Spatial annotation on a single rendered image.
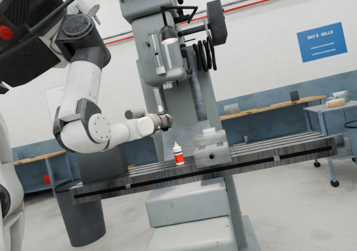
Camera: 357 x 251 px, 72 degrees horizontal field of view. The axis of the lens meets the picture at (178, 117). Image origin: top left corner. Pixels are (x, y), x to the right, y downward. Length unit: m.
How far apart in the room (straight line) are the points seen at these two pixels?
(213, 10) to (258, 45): 4.19
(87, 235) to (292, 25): 5.21
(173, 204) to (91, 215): 1.99
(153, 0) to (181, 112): 0.72
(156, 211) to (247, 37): 4.93
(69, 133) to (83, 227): 2.37
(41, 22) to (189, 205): 0.82
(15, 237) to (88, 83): 0.61
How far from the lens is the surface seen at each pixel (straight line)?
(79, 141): 0.68
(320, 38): 6.04
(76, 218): 2.98
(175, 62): 1.17
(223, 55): 5.55
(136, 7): 1.24
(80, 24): 0.78
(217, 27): 1.50
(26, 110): 6.93
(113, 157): 1.32
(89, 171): 1.37
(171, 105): 1.62
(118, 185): 1.25
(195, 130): 1.58
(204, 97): 1.60
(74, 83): 0.71
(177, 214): 1.08
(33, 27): 0.84
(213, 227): 1.01
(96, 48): 0.79
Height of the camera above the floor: 1.15
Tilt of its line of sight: 1 degrees down
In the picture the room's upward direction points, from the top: 13 degrees counter-clockwise
